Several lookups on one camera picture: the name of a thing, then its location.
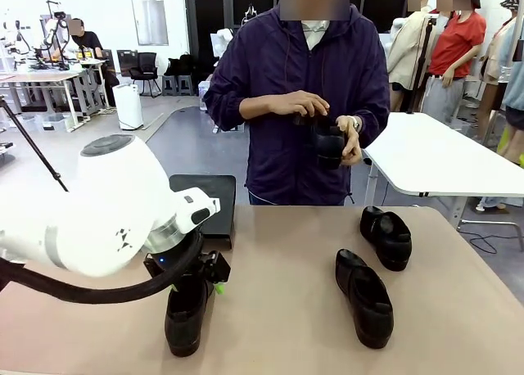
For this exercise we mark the black office chair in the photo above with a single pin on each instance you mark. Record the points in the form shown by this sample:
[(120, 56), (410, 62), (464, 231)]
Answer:
[(146, 70)]

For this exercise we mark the black bag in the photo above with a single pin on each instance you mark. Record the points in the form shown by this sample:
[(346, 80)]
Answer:
[(180, 66)]

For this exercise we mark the white table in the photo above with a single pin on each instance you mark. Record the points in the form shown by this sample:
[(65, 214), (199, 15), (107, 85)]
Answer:
[(425, 154)]

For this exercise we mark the grey wall panel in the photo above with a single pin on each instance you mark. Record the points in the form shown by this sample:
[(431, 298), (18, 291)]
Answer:
[(150, 23)]

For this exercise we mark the person's right forearm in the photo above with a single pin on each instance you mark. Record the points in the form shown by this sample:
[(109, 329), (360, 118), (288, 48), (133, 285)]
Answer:
[(258, 107)]

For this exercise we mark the grey framed workbench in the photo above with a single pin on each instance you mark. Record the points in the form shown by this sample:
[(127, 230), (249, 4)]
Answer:
[(49, 78)]

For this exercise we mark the mannequin in cream top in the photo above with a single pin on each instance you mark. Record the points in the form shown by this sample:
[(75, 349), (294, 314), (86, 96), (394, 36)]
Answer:
[(493, 64)]

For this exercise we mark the black leather shoe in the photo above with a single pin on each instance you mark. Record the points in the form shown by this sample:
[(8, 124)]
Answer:
[(368, 305), (389, 240), (184, 326), (327, 150)]

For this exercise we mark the silver wristwatch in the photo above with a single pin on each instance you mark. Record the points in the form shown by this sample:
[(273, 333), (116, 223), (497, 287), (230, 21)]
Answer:
[(355, 123)]

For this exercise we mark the white air purifier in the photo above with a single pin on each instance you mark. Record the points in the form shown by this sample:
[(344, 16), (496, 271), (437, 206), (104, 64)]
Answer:
[(128, 107)]

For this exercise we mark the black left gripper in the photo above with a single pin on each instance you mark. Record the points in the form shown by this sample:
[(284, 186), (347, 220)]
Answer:
[(159, 264)]

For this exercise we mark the patterned bucket hat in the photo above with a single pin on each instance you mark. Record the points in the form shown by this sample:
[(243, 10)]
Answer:
[(511, 0)]

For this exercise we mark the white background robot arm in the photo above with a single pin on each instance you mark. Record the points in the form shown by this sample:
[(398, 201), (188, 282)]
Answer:
[(221, 41)]

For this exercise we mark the clear storage box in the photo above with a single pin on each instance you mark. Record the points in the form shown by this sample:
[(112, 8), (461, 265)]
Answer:
[(51, 122)]

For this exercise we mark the lit computer case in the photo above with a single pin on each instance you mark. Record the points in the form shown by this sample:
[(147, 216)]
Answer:
[(204, 96)]

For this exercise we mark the person's right hand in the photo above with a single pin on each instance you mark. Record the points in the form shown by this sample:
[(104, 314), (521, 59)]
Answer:
[(301, 102)]

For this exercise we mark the black tripod leg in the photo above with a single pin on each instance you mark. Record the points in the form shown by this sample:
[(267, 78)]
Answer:
[(24, 133)]

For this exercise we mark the seated person in black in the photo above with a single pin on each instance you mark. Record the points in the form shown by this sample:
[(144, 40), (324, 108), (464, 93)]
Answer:
[(92, 51)]

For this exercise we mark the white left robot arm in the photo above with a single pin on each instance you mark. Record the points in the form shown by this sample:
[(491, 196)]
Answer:
[(102, 211)]

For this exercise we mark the black metal shoe stand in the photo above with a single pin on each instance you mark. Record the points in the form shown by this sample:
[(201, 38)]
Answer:
[(227, 211)]

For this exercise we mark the person's left hand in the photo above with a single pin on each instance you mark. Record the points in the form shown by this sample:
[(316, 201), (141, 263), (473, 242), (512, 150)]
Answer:
[(355, 147)]

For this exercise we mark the mannequin in beige coat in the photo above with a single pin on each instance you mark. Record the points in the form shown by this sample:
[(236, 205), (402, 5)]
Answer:
[(409, 51)]

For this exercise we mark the grey stool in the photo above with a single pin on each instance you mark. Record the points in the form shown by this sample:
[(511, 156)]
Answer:
[(169, 85), (185, 85)]

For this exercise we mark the person in purple jacket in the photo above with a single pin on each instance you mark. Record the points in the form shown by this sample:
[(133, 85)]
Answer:
[(278, 154)]

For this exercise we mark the figure in red shirt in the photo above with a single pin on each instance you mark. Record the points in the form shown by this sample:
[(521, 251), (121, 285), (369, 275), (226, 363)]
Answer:
[(456, 43)]

